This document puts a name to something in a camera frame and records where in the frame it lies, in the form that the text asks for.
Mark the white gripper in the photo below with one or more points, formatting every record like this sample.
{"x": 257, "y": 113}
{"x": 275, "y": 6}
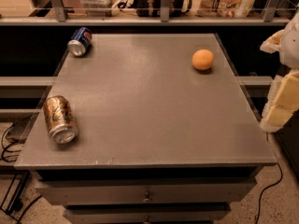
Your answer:
{"x": 291, "y": 47}

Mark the orange fruit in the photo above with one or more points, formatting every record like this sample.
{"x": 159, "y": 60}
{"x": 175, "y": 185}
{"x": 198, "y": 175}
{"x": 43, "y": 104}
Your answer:
{"x": 202, "y": 59}

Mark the blue pepsi can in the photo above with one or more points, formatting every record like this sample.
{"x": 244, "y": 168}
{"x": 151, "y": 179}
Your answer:
{"x": 80, "y": 42}

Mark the orange soda can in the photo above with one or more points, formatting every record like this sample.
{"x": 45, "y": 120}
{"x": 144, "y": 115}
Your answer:
{"x": 60, "y": 121}

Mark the printed snack bag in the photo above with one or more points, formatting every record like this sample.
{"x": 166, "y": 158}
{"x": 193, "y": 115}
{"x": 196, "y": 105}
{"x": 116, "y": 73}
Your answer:
{"x": 225, "y": 8}

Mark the grey drawer cabinet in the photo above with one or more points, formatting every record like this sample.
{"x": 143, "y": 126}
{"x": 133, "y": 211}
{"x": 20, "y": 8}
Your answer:
{"x": 145, "y": 113}

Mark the upper drawer with knob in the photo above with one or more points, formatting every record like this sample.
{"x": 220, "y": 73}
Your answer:
{"x": 98, "y": 192}

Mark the drawer with knob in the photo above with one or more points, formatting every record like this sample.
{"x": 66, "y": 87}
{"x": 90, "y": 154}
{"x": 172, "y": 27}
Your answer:
{"x": 98, "y": 192}
{"x": 148, "y": 214}

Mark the black bag on shelf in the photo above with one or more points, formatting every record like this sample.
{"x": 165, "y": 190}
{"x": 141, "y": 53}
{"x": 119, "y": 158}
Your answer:
{"x": 153, "y": 8}

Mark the lower drawer with knob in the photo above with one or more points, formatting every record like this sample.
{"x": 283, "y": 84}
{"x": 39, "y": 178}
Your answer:
{"x": 148, "y": 214}

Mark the metal shelf rail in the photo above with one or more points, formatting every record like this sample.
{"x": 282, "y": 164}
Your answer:
{"x": 72, "y": 13}

